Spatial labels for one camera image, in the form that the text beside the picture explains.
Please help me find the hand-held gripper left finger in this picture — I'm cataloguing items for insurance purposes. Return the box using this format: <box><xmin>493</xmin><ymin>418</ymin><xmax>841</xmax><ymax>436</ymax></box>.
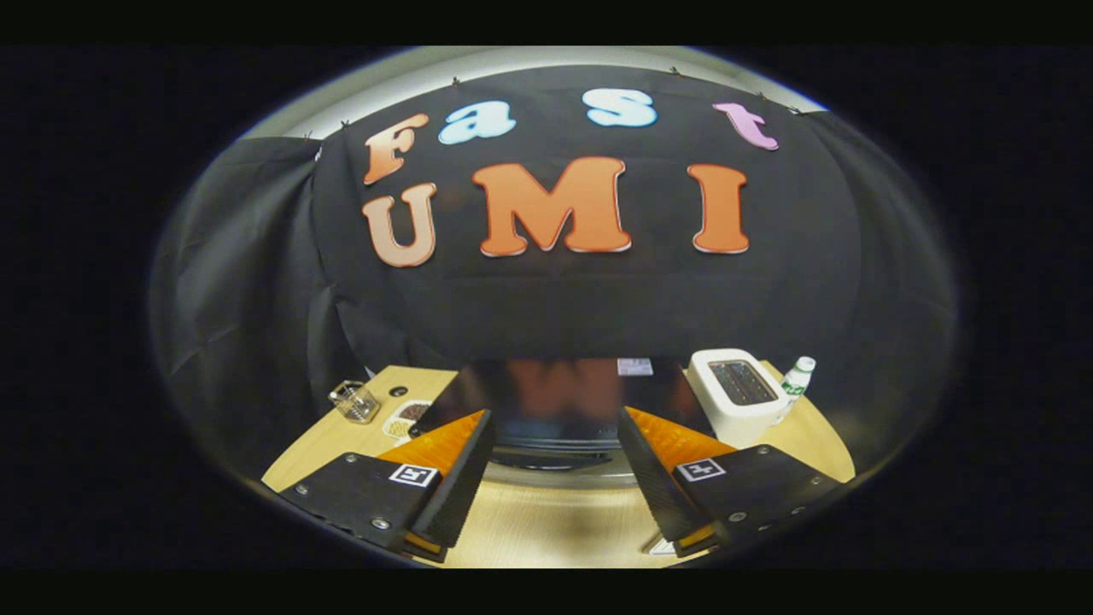
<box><xmin>278</xmin><ymin>408</ymin><xmax>496</xmax><ymax>563</ymax></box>

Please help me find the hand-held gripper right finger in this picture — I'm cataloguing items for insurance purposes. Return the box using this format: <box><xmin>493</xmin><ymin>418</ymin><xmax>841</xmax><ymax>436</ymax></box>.
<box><xmin>617</xmin><ymin>406</ymin><xmax>846</xmax><ymax>558</ymax></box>

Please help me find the black toaster oven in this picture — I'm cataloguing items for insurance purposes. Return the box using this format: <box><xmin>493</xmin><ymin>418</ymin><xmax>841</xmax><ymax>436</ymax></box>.
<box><xmin>408</xmin><ymin>359</ymin><xmax>716</xmax><ymax>489</ymax></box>

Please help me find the white slot toaster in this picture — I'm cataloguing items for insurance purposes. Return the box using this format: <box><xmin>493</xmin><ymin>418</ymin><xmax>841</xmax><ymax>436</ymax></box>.
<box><xmin>687</xmin><ymin>348</ymin><xmax>791</xmax><ymax>449</ymax></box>

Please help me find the small white snack dish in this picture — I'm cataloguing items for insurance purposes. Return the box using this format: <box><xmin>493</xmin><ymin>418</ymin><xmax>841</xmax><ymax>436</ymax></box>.
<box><xmin>382</xmin><ymin>399</ymin><xmax>434</xmax><ymax>441</ymax></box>

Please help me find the white bottle with green label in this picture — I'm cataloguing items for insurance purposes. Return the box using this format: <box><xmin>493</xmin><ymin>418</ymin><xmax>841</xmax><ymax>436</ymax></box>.
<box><xmin>777</xmin><ymin>356</ymin><xmax>817</xmax><ymax>424</ymax></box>

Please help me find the small wire basket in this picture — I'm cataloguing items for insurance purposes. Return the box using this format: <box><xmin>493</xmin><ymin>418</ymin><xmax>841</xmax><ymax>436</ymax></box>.
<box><xmin>328</xmin><ymin>380</ymin><xmax>382</xmax><ymax>425</ymax></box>

